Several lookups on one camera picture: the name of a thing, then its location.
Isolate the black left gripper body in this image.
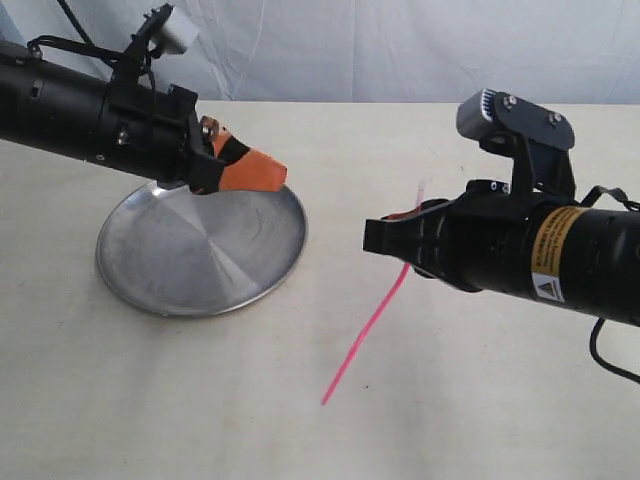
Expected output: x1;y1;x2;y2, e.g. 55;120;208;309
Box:
102;85;223;194

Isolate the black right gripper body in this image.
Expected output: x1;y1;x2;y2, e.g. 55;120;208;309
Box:
414;180;540;293

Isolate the pink plastic straw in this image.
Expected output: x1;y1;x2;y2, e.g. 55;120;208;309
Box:
320;180;427;406

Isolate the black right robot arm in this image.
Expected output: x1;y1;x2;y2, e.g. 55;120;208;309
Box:
363;180;639;325

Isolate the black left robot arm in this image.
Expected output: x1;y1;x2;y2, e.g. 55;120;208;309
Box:
1;41;288;195

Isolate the round stainless steel plate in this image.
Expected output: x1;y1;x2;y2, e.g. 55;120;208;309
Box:
95;182;309;318

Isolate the white backdrop curtain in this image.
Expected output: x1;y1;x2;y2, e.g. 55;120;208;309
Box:
0;0;640;105

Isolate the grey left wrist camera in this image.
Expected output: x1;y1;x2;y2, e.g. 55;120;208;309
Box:
145;3;200;58

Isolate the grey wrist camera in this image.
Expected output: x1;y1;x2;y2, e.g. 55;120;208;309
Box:
145;3;200;58
455;88;575;151

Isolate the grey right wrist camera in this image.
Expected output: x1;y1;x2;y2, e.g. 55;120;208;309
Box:
455;88;575;151

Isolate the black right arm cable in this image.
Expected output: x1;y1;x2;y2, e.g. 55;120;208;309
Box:
589;185;640;385

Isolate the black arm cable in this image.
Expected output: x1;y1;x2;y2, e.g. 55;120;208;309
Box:
589;185;640;385
27;0;156;91

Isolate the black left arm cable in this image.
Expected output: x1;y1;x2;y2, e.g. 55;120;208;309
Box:
27;0;156;91

